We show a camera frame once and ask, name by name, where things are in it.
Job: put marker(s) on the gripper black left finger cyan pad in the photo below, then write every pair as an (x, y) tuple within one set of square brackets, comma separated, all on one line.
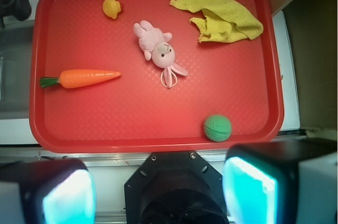
[(54, 191)]

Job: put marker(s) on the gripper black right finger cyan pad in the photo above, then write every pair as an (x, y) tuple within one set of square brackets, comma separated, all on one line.
[(292, 181)]

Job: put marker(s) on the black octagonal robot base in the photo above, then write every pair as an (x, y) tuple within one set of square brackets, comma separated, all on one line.
[(175, 187)]

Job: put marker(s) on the orange toy carrot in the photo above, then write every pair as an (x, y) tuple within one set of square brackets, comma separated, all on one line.
[(76, 78)]

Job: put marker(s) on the green dimpled ball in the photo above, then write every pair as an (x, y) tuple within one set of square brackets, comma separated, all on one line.
[(217, 128)]

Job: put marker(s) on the red plastic tray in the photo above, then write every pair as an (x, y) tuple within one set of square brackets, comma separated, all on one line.
[(134, 112)]

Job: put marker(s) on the yellow cloth rag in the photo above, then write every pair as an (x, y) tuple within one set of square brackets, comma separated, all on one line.
[(224, 21)]

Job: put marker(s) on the black knob clamp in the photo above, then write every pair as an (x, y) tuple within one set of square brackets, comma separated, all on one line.
[(20, 9)]

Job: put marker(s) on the pink plush bunny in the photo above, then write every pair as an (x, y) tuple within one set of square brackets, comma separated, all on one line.
[(156, 48)]

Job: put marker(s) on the yellow rubber duck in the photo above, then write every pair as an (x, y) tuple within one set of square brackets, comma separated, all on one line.
[(112, 8)]

